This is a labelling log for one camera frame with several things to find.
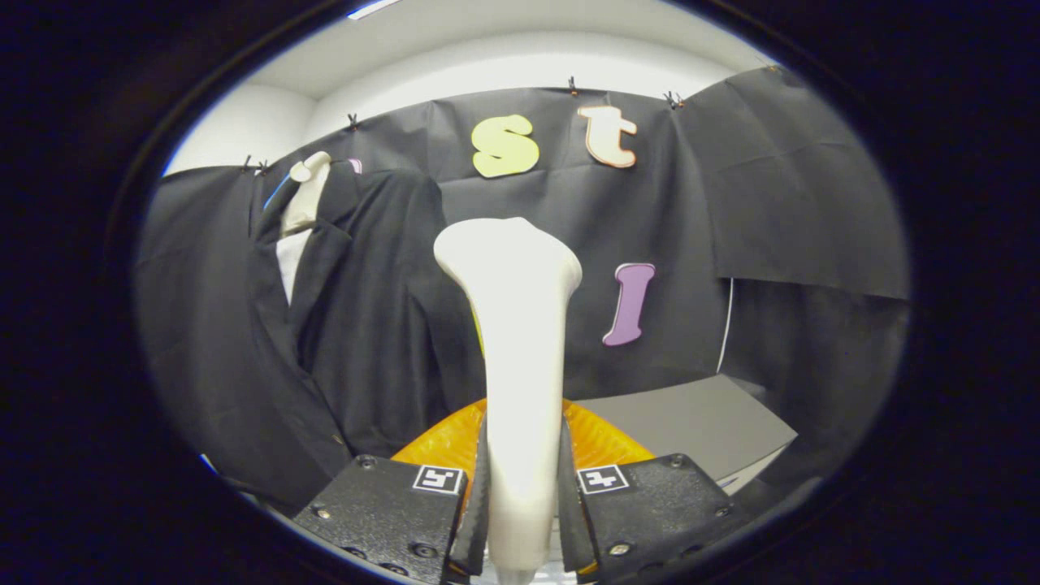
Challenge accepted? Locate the white garment steamer nozzle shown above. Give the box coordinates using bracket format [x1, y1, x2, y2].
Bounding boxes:
[433, 217, 583, 584]

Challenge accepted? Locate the grey cabinet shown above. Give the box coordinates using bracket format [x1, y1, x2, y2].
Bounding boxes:
[573, 374, 799, 495]

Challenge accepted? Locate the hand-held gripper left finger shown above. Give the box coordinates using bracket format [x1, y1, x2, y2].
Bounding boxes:
[292, 398, 491, 584]

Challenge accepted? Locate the black jacket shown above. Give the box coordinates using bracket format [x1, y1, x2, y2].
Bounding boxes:
[244, 167, 488, 509]

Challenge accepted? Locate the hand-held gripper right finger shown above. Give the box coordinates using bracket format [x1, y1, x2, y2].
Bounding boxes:
[557, 398, 752, 584]

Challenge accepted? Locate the black backdrop cloth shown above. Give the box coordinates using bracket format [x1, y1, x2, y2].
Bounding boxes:
[134, 65, 911, 521]

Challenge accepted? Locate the thin white wall cable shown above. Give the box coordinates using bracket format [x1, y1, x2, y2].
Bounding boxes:
[717, 279, 735, 375]

